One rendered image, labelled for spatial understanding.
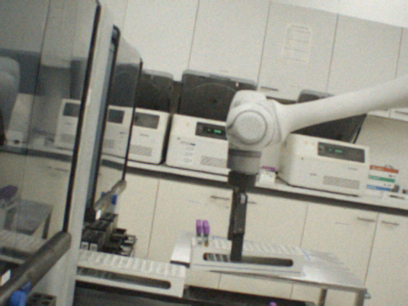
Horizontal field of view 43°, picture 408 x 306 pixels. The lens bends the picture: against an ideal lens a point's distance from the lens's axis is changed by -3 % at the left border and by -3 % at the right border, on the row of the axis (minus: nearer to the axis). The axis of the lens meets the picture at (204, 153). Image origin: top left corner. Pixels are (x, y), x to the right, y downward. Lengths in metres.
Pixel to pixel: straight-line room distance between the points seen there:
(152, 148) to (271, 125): 2.43
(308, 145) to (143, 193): 1.17
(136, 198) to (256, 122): 2.51
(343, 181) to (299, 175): 0.31
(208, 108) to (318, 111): 2.77
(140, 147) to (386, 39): 1.98
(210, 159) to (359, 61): 1.35
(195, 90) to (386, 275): 1.90
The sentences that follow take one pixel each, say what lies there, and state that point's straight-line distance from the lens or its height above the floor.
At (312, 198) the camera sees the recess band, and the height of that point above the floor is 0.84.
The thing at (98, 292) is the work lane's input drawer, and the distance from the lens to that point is 1.27.
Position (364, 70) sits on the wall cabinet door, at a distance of 4.07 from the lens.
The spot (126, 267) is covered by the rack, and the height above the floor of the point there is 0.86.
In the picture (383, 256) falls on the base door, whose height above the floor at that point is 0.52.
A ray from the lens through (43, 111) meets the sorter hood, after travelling 0.69.
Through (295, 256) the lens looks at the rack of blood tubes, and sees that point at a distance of 1.41.
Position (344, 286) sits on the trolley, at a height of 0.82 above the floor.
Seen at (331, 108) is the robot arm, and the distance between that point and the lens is 1.28.
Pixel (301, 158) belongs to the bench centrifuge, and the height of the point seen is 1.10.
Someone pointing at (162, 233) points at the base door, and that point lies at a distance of 3.63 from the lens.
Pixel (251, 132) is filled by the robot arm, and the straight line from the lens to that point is 1.15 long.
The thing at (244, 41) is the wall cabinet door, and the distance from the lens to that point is 3.90.
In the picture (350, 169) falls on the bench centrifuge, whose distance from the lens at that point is 3.73.
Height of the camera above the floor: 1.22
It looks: 3 degrees down
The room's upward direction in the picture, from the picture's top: 9 degrees clockwise
